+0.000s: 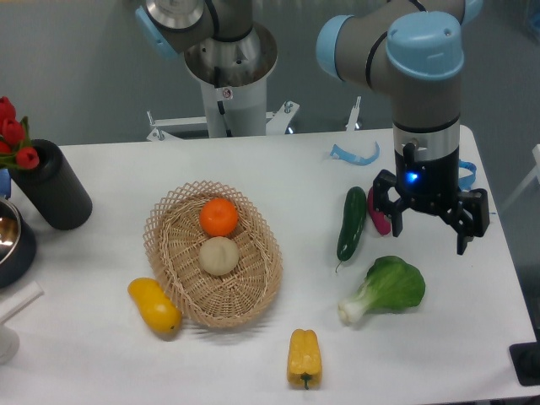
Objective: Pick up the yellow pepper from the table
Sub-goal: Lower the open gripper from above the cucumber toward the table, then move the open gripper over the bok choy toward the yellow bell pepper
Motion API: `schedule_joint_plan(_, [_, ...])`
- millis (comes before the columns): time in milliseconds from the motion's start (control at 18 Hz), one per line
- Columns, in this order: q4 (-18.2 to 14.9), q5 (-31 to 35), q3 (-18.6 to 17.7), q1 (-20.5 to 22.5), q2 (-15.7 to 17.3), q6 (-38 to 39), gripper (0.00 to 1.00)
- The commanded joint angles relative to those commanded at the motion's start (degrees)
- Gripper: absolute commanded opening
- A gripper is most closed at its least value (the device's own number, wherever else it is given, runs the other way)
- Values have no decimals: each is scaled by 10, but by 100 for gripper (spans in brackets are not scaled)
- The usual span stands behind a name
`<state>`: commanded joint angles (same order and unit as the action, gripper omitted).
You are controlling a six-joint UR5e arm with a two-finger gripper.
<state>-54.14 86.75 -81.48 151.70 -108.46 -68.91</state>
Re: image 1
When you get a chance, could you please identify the yellow bell pepper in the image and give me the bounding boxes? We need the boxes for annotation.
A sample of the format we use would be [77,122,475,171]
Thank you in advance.
[286,329,322,390]

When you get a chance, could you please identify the magenta eggplant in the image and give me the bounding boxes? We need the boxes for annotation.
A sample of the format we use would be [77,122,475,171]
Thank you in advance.
[367,188,392,235]

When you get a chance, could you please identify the blue tape strip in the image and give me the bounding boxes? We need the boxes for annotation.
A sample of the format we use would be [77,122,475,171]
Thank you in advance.
[328,142,381,166]

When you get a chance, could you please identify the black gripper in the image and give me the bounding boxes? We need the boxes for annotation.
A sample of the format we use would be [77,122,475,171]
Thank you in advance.
[373,148,489,256]

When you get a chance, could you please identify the green bok choy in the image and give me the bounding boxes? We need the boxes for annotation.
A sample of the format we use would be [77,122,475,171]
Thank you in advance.
[337,256,426,325]

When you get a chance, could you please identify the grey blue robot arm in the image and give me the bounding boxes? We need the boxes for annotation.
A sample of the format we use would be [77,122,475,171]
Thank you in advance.
[135,1,489,254]

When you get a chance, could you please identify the green cucumber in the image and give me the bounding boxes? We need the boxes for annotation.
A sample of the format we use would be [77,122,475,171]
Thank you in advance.
[335,186,367,273]

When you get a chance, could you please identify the yellow mango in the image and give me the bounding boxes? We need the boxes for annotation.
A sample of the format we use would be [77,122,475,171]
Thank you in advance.
[127,278,182,335]

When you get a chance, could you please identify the black device at edge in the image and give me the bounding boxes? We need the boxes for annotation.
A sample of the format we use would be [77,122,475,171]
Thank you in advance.
[509,342,539,386]

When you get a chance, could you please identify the orange fruit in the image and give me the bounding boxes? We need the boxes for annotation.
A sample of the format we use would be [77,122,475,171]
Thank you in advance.
[199,198,239,236]

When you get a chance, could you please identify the blue tape behind gripper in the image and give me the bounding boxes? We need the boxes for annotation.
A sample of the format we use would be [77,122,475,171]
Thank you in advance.
[458,159,477,191]

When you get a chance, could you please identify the white stand object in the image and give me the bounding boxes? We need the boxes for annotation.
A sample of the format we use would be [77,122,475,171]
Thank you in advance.
[1,282,44,365]

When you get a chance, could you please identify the red tulip flowers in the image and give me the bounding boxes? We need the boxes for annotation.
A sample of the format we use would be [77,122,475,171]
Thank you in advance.
[1,96,40,170]

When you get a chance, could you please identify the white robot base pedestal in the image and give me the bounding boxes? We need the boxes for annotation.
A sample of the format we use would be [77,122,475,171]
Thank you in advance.
[148,23,300,141]

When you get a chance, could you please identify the woven wicker basket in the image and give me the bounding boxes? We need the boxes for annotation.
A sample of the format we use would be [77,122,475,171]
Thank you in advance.
[143,181,283,327]

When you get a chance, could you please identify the metal bowl dark rim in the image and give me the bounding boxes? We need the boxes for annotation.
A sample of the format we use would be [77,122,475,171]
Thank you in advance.
[1,197,37,289]

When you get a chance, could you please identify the beige steamed bun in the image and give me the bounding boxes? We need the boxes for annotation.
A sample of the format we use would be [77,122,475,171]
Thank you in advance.
[198,236,240,276]

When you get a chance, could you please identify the black cylindrical vase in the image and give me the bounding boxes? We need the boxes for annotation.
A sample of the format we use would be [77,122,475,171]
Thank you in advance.
[9,139,93,230]

